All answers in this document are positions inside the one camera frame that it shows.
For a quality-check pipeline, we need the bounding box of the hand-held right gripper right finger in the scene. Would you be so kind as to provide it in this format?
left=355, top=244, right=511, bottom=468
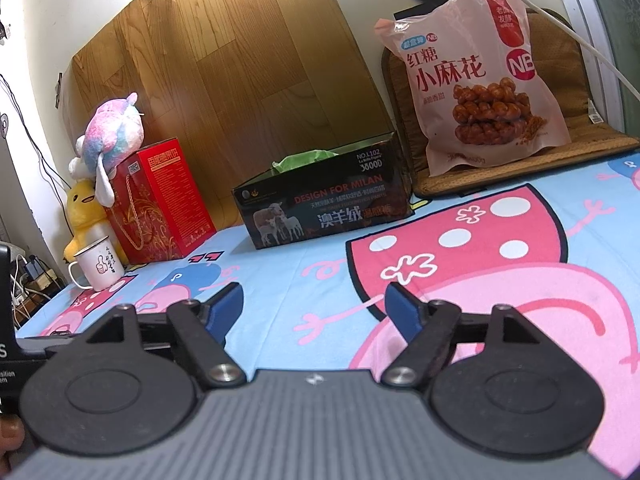
left=382, top=282, right=543, bottom=389

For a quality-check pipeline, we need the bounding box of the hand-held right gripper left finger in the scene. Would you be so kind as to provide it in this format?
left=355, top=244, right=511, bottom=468
left=85, top=282, right=246, bottom=392

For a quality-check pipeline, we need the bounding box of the dark cardboard box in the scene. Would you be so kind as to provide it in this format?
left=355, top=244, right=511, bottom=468
left=231, top=131, right=416, bottom=251

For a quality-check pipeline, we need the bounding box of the person's left hand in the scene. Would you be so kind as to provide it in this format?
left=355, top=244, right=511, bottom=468
left=0, top=417, right=25, bottom=468

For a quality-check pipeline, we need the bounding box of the power strip with plugs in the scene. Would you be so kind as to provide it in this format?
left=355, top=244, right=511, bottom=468
left=10, top=255, right=63, bottom=322

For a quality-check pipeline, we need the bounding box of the printed cartoon blanket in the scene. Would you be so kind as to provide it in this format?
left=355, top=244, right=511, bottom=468
left=15, top=147, right=640, bottom=480

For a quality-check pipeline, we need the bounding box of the white enamel mug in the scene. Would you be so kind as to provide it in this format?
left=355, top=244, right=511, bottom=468
left=67, top=235, right=126, bottom=292

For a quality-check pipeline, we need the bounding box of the red gift box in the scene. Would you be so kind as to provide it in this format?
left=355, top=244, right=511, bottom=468
left=105, top=137, right=217, bottom=264

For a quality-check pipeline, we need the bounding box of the yellow duck plush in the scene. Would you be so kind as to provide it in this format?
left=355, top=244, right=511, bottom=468
left=62, top=180, right=116, bottom=262

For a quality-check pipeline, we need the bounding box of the pastel unicorn plush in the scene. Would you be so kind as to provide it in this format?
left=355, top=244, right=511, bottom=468
left=69, top=91, right=146, bottom=207

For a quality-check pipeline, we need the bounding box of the wood-grain board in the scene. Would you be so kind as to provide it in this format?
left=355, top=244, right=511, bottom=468
left=70, top=0, right=407, bottom=233

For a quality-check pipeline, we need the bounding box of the brown seat cushion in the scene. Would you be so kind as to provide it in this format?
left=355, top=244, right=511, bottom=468
left=381, top=9, right=640, bottom=197

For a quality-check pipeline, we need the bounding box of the pink snack bag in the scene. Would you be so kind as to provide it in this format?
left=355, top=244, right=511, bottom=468
left=375, top=0, right=572, bottom=177

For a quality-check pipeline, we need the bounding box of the black tape strip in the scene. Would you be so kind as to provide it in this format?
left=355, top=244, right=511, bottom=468
left=394, top=2, right=437, bottom=19

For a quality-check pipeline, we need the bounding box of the black cable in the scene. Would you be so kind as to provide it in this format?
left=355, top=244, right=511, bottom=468
left=0, top=74, right=76, bottom=196

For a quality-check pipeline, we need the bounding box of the white cable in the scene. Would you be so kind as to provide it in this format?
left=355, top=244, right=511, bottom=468
left=470, top=0, right=640, bottom=102

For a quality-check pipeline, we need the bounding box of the white window frame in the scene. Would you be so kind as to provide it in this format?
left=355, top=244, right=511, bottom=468
left=555, top=0, right=640, bottom=131

